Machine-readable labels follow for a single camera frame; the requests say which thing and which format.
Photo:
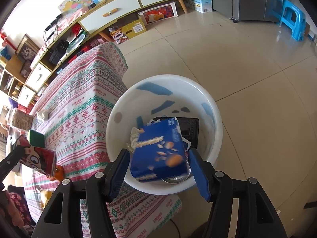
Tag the framed cat picture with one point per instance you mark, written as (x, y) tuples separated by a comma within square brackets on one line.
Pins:
[(27, 49)]

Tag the patterned pink green tablecloth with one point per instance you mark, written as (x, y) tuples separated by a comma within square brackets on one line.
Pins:
[(79, 102)]

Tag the black plastic snack tray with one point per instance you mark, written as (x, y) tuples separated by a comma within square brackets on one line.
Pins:
[(189, 128)]

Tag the white wooden TV cabinet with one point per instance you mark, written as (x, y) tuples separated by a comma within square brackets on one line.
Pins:
[(93, 22)]

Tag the blue cookie box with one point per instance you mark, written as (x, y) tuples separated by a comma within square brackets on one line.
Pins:
[(160, 152)]

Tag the green yellow scrub sponge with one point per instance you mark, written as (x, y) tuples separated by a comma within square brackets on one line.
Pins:
[(36, 139)]

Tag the white tissue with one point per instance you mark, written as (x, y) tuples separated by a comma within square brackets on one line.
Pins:
[(42, 116)]

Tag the white blue cardboard box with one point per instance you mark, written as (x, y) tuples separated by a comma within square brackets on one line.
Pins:
[(201, 6)]

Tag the red cartoon drink can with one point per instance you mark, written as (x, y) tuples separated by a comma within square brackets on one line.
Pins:
[(40, 159)]

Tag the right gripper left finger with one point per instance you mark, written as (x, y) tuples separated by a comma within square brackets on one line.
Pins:
[(62, 214)]

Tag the blue plastic stool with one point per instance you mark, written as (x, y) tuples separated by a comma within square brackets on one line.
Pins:
[(285, 12)]

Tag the yellow cardboard box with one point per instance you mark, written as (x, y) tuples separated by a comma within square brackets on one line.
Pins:
[(133, 29)]

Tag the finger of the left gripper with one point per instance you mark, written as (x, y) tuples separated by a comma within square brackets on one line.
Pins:
[(8, 163)]

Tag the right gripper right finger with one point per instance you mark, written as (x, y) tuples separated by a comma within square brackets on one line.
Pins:
[(257, 216)]

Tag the wooden side shelf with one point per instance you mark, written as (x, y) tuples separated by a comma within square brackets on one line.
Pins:
[(11, 79)]

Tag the white framed red box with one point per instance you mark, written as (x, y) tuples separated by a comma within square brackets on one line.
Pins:
[(158, 13)]

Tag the white round trash basin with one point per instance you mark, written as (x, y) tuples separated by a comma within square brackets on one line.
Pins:
[(168, 96)]

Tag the clear jar of sticks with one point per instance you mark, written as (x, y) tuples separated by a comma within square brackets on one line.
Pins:
[(20, 120)]

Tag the orange peel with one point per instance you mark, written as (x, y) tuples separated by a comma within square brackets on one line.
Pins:
[(58, 175)]

